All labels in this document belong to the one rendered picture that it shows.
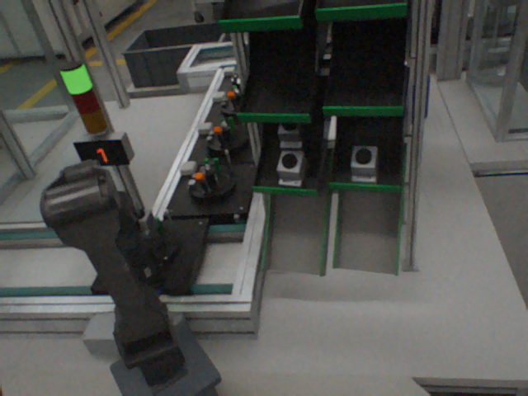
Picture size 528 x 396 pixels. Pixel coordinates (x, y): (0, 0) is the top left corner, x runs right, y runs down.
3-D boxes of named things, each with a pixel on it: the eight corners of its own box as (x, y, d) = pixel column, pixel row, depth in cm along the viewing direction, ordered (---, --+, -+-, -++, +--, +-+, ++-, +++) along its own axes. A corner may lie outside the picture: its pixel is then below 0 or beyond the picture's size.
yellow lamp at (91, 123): (102, 133, 109) (95, 114, 106) (82, 134, 109) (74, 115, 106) (110, 122, 112) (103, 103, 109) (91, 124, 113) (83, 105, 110)
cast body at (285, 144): (304, 155, 95) (297, 135, 89) (282, 154, 96) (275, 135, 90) (310, 121, 98) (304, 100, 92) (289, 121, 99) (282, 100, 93)
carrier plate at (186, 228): (189, 293, 107) (186, 286, 106) (92, 294, 112) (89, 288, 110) (210, 223, 126) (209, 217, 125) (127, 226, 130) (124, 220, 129)
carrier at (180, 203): (248, 219, 125) (240, 181, 118) (163, 222, 130) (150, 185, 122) (260, 167, 144) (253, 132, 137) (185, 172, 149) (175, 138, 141)
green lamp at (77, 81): (86, 92, 102) (77, 71, 100) (65, 94, 103) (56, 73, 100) (95, 82, 106) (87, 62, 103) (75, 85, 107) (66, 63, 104)
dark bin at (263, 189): (318, 197, 90) (312, 178, 84) (254, 193, 94) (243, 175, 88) (337, 82, 101) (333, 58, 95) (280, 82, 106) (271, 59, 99)
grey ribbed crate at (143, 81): (228, 80, 286) (220, 43, 272) (132, 89, 297) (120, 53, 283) (239, 54, 318) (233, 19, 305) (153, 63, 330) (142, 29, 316)
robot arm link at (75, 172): (115, 203, 55) (92, 124, 58) (43, 225, 54) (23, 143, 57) (153, 250, 83) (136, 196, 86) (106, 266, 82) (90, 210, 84)
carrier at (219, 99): (268, 127, 164) (263, 94, 156) (202, 132, 168) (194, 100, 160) (275, 96, 182) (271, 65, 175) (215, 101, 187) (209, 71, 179)
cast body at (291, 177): (303, 193, 91) (295, 176, 85) (281, 190, 92) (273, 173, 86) (312, 157, 94) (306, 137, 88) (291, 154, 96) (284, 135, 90)
